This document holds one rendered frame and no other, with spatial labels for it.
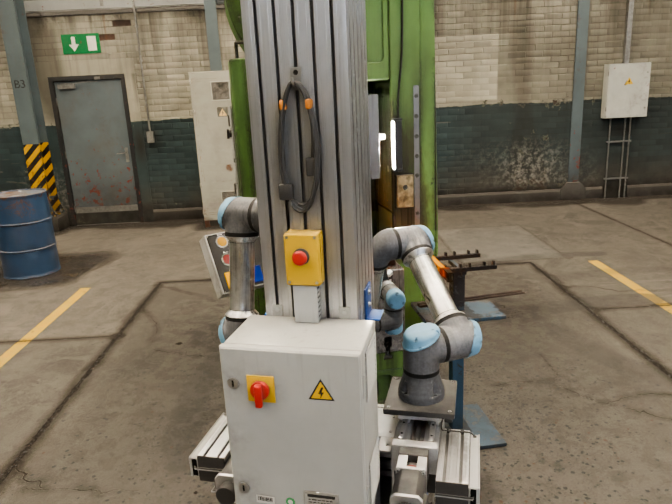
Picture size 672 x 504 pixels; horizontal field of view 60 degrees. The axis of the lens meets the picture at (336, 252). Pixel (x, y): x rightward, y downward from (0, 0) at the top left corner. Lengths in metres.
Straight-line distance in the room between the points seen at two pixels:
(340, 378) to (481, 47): 7.96
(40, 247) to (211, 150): 2.61
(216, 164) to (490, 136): 4.00
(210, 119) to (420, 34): 5.44
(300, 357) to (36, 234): 5.79
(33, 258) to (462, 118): 5.93
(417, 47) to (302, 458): 2.15
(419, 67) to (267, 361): 2.02
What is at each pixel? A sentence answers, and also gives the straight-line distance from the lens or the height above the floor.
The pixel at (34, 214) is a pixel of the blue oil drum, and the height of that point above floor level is 0.67.
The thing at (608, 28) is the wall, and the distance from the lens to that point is 9.69.
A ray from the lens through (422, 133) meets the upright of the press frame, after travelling 3.09.
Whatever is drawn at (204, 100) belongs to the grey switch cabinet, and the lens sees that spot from 8.22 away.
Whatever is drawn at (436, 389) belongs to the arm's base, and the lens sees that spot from 1.95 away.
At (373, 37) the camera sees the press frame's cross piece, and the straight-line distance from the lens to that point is 3.02.
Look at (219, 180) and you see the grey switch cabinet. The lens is 8.28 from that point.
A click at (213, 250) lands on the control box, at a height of 1.14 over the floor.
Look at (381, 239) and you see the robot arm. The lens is 2.10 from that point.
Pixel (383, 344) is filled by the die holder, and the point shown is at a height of 0.52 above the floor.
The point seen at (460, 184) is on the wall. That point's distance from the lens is 9.09.
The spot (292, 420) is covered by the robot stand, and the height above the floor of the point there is 1.05.
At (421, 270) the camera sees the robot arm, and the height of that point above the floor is 1.17.
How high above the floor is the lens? 1.80
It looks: 16 degrees down
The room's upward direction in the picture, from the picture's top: 3 degrees counter-clockwise
